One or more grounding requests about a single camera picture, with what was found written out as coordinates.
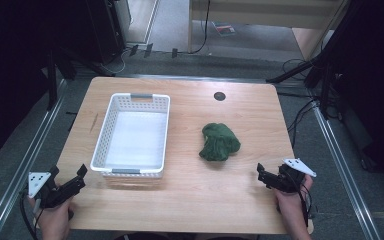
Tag white floor cable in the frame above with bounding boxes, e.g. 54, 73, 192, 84
100, 48, 129, 75

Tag black stand leg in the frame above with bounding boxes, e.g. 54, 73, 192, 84
265, 56, 324, 84

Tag aluminium frame rail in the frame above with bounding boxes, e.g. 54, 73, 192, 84
309, 99, 383, 240
0, 78, 68, 240

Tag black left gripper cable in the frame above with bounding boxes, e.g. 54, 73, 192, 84
19, 189, 44, 240

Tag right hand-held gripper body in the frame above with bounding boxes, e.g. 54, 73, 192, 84
262, 157, 317, 195

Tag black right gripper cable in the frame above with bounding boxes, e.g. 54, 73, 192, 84
298, 181, 314, 228

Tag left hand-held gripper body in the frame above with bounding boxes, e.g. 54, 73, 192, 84
28, 171, 88, 210

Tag light wooden desk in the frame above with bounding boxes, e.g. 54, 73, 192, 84
187, 0, 351, 62

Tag black hanging cable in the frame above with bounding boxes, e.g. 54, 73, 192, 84
189, 0, 212, 55

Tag black metal stand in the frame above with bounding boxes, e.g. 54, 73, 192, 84
44, 46, 116, 112

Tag person's right hand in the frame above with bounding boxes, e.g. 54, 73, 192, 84
274, 174, 315, 231

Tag black floor cables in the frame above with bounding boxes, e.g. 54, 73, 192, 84
281, 58, 329, 149

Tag person's left hand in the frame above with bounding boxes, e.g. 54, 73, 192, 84
27, 194, 77, 240

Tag white perforated plastic basket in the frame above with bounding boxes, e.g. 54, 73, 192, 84
90, 92, 172, 179

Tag black equipment cabinet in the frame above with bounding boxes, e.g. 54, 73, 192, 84
85, 0, 132, 65

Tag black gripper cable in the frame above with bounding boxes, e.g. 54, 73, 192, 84
19, 189, 44, 240
298, 181, 314, 228

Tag crumpled dark green cloth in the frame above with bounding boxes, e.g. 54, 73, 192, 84
198, 122, 242, 163

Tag book with red cover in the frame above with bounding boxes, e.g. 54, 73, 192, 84
213, 21, 237, 37

